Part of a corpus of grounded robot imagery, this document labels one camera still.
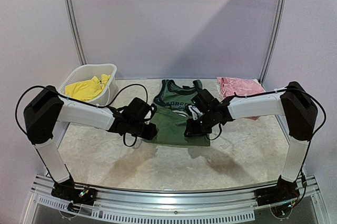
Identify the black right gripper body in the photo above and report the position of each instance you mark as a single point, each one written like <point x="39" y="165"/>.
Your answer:
<point x="193" y="128"/>

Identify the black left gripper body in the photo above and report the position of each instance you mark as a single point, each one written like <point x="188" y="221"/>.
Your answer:
<point x="136" y="130"/>

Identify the green sleeveless shirt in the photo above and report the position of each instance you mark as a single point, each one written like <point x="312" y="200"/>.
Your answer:
<point x="174" y="108"/>

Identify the yellow garment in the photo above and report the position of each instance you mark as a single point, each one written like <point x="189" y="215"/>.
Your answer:
<point x="88" y="89"/>

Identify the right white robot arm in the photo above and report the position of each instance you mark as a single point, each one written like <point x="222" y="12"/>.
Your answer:
<point x="297" y="106"/>

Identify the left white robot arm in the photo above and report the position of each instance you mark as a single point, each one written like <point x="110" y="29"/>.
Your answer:
<point x="50" y="107"/>

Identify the white plastic laundry basket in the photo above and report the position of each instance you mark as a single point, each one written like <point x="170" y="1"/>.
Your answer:
<point x="86" y="72"/>

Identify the pink folded shorts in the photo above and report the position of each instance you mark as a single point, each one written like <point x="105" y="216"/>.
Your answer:
<point x="228" y="86"/>

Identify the white folded garment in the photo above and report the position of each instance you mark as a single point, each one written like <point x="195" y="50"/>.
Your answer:
<point x="257" y="81"/>

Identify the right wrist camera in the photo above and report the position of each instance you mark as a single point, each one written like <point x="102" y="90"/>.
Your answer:
<point x="203" y="103"/>

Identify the aluminium front rail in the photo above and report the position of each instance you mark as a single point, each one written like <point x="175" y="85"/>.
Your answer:
<point x="112" y="205"/>

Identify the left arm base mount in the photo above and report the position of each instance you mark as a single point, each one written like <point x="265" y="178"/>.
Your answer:
<point x="74" y="195"/>

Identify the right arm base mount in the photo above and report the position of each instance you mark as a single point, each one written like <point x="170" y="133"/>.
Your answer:
<point x="282" y="197"/>

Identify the left aluminium corner post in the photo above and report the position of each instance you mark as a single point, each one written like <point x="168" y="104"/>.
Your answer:
<point x="75" y="33"/>

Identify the aluminium corner post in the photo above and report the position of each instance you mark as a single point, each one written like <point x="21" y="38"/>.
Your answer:
<point x="272" y="40"/>
<point x="75" y="33"/>

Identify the right aluminium corner post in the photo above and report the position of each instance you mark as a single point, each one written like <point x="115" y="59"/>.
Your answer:
<point x="272" y="40"/>

